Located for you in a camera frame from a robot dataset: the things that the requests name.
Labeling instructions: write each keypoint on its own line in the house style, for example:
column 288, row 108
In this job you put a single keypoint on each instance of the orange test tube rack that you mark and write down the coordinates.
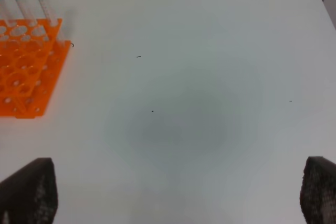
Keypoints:
column 30, row 68

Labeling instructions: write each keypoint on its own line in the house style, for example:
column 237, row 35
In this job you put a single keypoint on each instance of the clear test tube teal cap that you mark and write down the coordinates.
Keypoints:
column 53, row 21

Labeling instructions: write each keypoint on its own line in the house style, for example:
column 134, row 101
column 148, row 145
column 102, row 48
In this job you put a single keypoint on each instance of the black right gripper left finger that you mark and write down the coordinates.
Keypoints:
column 30, row 194

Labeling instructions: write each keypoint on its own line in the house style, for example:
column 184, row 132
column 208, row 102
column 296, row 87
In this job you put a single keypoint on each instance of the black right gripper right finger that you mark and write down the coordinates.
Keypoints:
column 317, row 195

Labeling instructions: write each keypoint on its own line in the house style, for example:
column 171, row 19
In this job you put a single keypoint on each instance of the test tube in rack rightmost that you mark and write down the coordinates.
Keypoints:
column 26, row 12

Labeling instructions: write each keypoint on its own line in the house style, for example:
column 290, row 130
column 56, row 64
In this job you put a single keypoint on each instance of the test tube in rack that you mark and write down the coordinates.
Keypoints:
column 26, row 12
column 5, row 14

